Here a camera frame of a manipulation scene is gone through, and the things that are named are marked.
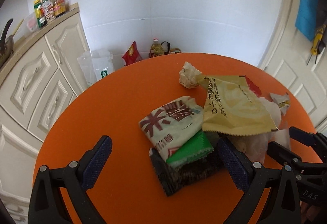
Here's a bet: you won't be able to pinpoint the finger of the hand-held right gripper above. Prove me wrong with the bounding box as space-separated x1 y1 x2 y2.
289 126 327 161
266 140 305 167

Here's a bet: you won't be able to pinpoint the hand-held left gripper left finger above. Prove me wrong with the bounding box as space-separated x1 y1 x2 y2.
28 135 113 224

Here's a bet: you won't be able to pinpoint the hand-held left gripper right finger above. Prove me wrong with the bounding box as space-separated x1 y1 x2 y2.
216 138 302 224

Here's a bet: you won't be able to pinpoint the clear plastic bag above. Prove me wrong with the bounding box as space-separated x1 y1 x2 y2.
230 127 291 163

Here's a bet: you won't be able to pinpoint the green wrapper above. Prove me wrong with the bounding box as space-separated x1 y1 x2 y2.
166 131 214 167

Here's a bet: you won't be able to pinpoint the black wrapper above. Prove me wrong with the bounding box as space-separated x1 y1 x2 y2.
149 147 226 197

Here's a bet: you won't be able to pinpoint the beige paper ball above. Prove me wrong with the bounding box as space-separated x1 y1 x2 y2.
178 62 202 89

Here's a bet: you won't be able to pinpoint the white tissue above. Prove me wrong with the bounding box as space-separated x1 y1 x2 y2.
257 97 282 126

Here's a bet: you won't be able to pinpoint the small white candy wrapper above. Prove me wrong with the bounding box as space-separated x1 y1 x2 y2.
270 92 291 115

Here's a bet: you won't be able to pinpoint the beige snack wrapper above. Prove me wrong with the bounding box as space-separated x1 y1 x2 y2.
198 75 279 136

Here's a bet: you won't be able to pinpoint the red sauce sachet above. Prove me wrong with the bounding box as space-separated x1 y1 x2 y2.
245 76 261 93

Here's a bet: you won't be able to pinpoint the white panel door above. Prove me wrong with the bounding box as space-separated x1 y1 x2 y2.
258 0 327 135

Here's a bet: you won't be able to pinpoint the white red printed packet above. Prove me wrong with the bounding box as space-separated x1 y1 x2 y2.
139 96 204 161

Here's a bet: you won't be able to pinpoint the white rice bag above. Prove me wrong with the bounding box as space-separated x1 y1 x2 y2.
77 49 115 88

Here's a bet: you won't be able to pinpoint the cream lower kitchen cabinets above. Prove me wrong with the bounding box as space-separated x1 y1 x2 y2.
0 10 90 224

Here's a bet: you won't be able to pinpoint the grey apron with yellow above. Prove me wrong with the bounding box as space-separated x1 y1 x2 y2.
307 0 327 64

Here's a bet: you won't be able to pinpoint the red rice bag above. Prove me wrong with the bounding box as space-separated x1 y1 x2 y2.
122 41 143 67

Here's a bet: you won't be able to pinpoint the blue apron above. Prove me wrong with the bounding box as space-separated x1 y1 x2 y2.
295 0 320 42

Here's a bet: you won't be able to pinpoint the yellow cooking oil bottle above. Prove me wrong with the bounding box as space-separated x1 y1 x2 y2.
150 38 164 58

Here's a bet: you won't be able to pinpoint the oil bottles in black bag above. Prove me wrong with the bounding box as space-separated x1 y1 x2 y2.
148 41 182 59

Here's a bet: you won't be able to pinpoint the beige kitchen countertop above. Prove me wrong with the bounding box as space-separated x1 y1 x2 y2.
0 3 80 81

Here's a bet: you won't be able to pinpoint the steel wok with lid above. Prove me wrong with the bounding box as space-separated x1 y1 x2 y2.
0 18 15 66

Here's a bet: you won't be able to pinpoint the clear pink plastic container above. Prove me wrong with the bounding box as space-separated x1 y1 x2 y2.
25 13 39 33

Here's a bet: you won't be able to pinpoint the yellow chopsticks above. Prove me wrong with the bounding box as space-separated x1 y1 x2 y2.
11 19 25 35

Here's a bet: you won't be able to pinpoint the red label seasoning bottle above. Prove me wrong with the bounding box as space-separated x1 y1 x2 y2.
41 1 56 22

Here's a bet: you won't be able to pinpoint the green yellow label bottle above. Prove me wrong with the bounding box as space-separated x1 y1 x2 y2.
34 0 48 27

